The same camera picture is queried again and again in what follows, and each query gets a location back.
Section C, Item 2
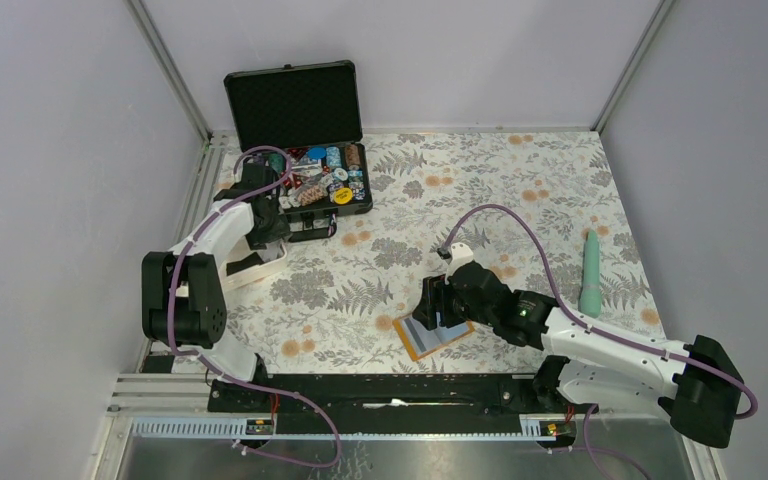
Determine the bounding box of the white rectangular plastic tray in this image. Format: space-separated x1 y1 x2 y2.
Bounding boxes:
219 236 288 292

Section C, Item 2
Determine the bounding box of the light blue card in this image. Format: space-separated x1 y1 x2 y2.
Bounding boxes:
432 322 474 346

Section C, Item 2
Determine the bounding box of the orange leather card holder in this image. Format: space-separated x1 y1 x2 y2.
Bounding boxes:
392 316 475 362

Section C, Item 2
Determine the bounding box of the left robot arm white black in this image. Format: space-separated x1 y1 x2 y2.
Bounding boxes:
141 158 290 411

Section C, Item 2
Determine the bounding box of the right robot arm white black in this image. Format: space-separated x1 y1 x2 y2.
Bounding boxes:
412 262 742 449

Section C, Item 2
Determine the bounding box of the small black item in tray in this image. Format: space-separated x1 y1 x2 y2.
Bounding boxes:
226 255 262 276

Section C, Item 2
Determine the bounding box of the yellow round chip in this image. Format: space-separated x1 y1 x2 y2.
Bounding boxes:
331 187 354 205

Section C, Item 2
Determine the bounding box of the blue round chip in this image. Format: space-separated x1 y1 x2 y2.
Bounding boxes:
306 146 327 161

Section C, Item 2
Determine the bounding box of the black poker chip case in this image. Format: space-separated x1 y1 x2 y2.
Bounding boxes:
223 60 373 243

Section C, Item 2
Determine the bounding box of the floral patterned table mat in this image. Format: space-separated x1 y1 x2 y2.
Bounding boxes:
225 132 663 373

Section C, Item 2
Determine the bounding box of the mint green wand massager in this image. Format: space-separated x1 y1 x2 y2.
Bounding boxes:
578 230 602 318

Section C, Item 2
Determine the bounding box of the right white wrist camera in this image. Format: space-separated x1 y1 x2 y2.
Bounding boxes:
437 242 474 283

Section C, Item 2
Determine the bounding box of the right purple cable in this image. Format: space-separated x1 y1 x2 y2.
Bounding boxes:
438 203 760 421

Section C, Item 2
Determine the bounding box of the grey slotted cable duct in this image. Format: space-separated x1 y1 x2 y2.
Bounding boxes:
131 415 557 442

